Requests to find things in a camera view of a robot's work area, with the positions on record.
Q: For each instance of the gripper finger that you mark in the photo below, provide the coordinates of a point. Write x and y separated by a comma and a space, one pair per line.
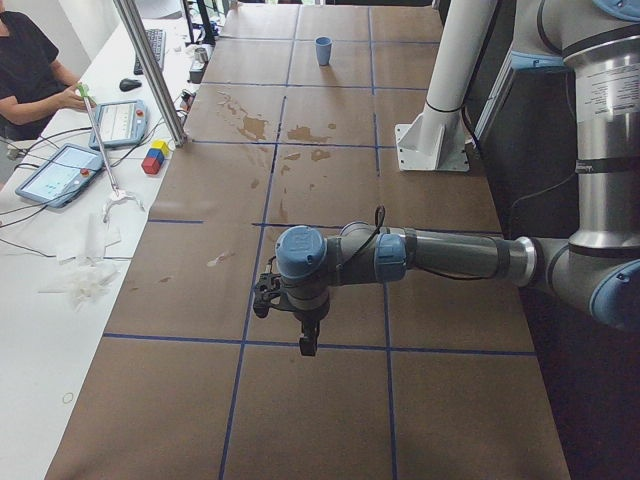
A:
307, 345

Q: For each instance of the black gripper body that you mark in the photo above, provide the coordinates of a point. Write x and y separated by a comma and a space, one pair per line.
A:
309, 316

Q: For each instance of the blue plastic cup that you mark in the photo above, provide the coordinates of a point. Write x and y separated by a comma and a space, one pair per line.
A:
323, 48

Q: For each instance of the red blue yellow blocks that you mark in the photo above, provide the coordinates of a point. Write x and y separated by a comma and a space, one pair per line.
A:
155, 157

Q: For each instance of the crumpled white tissues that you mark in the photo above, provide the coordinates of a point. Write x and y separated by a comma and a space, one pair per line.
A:
84, 274

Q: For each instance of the far teach pendant tablet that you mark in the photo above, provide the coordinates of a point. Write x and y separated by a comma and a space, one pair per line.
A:
121, 124

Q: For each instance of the teach pendant tablet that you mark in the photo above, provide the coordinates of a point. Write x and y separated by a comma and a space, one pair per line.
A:
121, 124
62, 177

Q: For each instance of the small metal cup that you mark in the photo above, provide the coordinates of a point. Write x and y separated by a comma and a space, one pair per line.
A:
201, 55

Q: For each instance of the near teach pendant tablet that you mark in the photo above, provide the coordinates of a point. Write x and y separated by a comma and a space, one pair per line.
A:
62, 177

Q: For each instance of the black computer mouse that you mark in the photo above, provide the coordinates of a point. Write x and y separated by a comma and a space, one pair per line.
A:
128, 84

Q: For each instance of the reacher grabber stick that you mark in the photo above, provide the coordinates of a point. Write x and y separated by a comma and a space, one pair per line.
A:
118, 195

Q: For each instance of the person in black shirt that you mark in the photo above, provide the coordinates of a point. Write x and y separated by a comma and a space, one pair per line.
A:
35, 85

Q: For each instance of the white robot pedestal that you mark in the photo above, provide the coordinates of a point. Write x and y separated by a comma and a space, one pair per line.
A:
435, 140

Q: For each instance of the aluminium frame post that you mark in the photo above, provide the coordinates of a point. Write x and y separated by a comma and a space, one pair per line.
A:
134, 26

